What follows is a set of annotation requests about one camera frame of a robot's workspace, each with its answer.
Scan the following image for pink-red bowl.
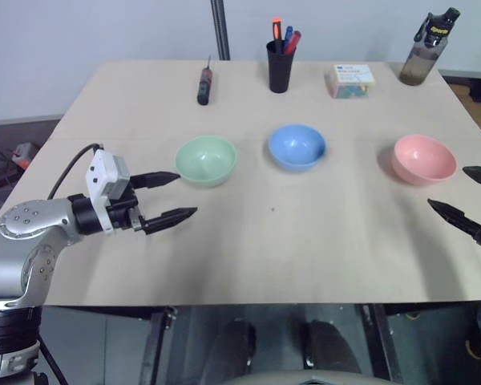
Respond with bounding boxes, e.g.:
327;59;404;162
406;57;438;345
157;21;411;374
390;134;459;187

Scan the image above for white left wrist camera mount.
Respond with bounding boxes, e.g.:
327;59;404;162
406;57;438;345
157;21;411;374
84;149;130;234

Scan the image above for green bowl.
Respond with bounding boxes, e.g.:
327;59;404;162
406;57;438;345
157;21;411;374
174;135;238;188

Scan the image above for dark rounded shape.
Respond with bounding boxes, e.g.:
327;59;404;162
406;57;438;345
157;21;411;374
299;307;362;375

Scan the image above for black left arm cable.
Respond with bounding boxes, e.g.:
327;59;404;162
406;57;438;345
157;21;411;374
46;143;105;201

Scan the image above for red black floor clutter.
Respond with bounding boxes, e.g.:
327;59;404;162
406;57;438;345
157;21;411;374
0;140;39;178

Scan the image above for grey rounded robot body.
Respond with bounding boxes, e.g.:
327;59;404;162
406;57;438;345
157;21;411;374
223;367;390;385

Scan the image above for black table leg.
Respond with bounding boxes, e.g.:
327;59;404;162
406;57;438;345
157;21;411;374
359;304;405;385
139;306;178;385

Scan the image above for smoky water bottle black lid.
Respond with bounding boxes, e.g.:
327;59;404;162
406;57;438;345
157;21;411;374
398;6;462;87

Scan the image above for red marker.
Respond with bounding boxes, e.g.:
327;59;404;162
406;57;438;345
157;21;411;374
282;30;303;56

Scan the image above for orange black marker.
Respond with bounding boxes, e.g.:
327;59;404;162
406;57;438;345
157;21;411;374
270;16;284;53

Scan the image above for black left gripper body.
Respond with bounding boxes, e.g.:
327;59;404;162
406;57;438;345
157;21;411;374
107;186;148;234

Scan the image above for grey metal pole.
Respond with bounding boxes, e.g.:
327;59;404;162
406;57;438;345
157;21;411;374
209;0;231;62

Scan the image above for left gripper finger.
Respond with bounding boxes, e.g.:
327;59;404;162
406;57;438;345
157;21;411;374
128;171;182;190
143;206;199;236

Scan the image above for clear box of coloured clips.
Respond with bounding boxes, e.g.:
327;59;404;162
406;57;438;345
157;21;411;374
324;63;377;100

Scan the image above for black red screwdriver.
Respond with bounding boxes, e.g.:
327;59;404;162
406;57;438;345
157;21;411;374
196;55;214;107

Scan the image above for blue bowl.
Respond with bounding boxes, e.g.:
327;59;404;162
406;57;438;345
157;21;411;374
268;124;328;174

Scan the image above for black pen cup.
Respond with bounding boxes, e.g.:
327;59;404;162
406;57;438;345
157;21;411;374
265;38;296;95

